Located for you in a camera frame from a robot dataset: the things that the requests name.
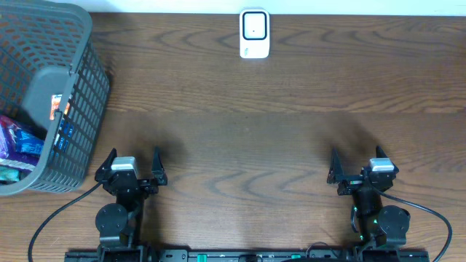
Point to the grey plastic mesh basket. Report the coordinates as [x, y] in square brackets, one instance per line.
[46, 49]

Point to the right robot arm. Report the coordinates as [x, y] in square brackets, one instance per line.
[382, 228]

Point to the white barcode scanner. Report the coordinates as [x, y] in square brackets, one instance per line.
[254, 34]

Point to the blue snack bar wrapper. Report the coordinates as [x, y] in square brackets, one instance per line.
[26, 143]

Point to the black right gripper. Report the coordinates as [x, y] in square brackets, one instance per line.
[336, 176]

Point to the teal wet wipes pack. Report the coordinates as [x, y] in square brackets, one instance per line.
[9, 175]

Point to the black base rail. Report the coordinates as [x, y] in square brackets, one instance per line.
[175, 255]

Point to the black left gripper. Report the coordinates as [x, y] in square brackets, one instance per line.
[132, 183]

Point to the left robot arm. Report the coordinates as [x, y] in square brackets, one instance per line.
[119, 223]

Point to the purple snack package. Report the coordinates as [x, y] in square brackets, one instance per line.
[22, 162]

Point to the orange tissue pack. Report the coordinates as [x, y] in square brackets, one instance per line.
[55, 103]

